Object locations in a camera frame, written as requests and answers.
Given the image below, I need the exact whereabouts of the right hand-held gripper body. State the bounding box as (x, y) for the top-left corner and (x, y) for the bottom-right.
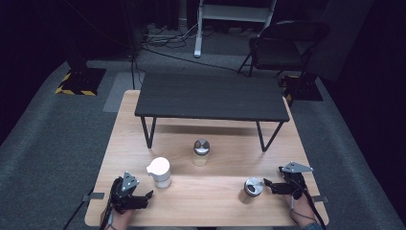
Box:
(279, 161), (314, 201)

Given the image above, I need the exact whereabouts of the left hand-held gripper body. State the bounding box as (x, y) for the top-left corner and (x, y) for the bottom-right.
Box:
(109, 171), (142, 215)

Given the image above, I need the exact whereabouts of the white pitcher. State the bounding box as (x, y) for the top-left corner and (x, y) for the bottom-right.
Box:
(146, 156), (172, 190)

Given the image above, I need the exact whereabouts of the glass jar solid metal lid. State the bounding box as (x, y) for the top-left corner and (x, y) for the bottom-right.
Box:
(192, 138), (212, 168)

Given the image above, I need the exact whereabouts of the black shelf rack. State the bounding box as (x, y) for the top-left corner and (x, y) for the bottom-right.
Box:
(134, 72), (291, 153)

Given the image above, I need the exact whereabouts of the person's left hand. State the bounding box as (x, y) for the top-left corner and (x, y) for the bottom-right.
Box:
(100, 206), (137, 230)

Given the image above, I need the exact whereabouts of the person's right hand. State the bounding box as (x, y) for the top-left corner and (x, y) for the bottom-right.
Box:
(282, 192), (318, 229)

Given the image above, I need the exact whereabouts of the black yellow striped stand base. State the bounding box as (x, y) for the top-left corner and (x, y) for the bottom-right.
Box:
(54, 66), (107, 97)
(280, 74), (324, 104)

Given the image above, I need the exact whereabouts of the black folding chair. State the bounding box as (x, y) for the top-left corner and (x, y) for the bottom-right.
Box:
(237, 19), (331, 80)

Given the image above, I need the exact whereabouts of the grey panel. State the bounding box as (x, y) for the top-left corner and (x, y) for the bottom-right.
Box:
(305, 0), (375, 83)

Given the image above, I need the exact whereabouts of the left hand-held gripper cable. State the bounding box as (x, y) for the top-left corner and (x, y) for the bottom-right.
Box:
(99, 191), (117, 230)

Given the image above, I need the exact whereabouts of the hand-held gripper cable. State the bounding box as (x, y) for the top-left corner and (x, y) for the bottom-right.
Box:
(99, 191), (117, 230)
(288, 176), (327, 230)

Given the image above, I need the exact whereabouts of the right hand-held gripper cable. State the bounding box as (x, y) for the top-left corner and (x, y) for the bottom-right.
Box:
(288, 176), (327, 230)

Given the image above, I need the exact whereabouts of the long black floor cable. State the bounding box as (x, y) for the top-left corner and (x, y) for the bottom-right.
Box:
(141, 46), (241, 74)

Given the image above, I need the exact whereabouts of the tangle of floor cables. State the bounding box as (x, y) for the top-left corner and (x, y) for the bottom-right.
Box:
(141, 22), (200, 50)

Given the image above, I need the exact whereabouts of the white metal stand frame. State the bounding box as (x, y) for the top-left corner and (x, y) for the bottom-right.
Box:
(193, 0), (279, 58)

